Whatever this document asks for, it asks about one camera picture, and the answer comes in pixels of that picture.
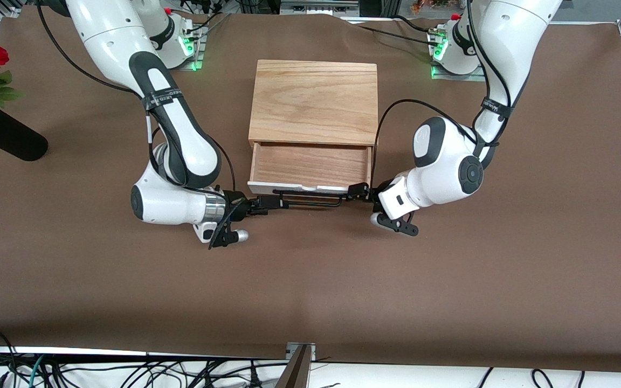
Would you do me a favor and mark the black metal drawer handle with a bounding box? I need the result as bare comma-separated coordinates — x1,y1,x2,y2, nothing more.
272,189,350,209

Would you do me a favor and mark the wooden drawer with white face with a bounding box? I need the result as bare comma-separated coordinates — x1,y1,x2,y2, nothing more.
247,142,373,196

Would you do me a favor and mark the light wooden drawer cabinet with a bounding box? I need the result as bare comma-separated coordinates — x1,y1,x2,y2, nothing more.
249,59,380,155

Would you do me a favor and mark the brown table cover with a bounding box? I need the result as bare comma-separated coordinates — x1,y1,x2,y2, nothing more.
0,5,621,373

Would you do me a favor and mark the grey power strip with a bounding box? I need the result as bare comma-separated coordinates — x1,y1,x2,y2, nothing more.
280,0,360,16

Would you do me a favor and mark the black cylindrical vase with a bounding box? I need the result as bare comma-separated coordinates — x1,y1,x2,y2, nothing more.
0,107,49,162

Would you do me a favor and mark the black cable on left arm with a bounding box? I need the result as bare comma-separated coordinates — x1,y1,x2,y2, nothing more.
370,0,516,186

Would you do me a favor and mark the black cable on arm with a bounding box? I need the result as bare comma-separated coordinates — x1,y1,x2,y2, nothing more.
36,0,237,250
370,0,516,186

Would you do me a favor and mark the metal base plate of left arm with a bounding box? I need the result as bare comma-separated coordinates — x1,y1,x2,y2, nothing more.
430,60,488,82

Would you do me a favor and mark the metal base plate of right arm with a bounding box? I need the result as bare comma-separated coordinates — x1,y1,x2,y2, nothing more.
168,24,204,71

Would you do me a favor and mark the black cable to left arm base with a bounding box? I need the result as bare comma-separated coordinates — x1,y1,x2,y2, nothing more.
343,15,443,46

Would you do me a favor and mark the black cable to arm base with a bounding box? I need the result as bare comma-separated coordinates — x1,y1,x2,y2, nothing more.
343,15,443,46
181,10,231,36

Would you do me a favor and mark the black cable to right arm base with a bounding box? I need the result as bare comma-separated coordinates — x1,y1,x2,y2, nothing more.
181,10,231,36

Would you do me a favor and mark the tangle of black floor cables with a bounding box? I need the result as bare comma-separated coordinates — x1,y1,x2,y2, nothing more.
0,327,289,388

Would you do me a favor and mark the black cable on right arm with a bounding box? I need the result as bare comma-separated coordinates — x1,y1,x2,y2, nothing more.
36,0,237,250

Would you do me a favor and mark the teal cable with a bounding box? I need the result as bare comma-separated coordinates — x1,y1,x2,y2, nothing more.
27,355,46,388

